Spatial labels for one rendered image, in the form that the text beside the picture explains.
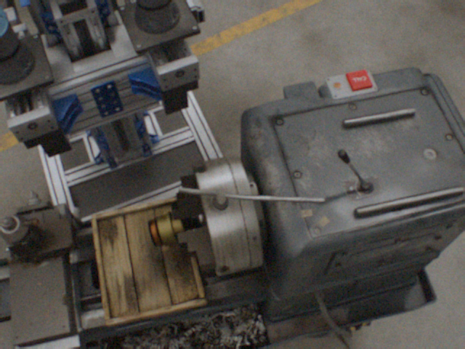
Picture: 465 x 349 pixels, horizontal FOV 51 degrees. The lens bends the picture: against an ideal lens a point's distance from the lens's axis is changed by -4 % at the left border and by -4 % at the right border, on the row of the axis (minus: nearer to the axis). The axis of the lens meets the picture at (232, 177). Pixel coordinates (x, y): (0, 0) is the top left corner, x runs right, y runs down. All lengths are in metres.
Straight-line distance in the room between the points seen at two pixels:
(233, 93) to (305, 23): 0.74
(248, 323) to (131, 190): 0.96
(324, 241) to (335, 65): 2.07
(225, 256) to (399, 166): 0.50
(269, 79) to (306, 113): 1.69
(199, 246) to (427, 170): 0.62
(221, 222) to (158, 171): 1.28
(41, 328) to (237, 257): 0.60
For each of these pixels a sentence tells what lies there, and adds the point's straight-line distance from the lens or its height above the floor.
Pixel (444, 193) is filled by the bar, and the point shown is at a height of 1.28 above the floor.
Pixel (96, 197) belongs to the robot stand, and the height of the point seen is 0.21.
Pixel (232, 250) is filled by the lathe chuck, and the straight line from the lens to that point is 1.26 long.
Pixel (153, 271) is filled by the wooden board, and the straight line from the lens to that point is 1.55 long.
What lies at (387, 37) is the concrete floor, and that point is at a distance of 3.39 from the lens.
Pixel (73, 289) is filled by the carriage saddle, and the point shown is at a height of 0.92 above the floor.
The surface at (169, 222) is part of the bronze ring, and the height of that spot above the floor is 1.12.
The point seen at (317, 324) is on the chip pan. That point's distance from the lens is 1.86.
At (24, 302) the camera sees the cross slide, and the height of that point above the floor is 0.97.
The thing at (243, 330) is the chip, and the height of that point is 0.59.
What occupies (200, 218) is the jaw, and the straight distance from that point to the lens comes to 1.41.
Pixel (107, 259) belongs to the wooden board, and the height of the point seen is 0.88.
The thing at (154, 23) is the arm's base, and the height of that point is 1.20.
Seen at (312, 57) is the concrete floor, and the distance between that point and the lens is 3.17.
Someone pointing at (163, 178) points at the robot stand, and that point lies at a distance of 2.45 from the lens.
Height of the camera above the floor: 2.35
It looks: 62 degrees down
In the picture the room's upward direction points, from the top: 2 degrees counter-clockwise
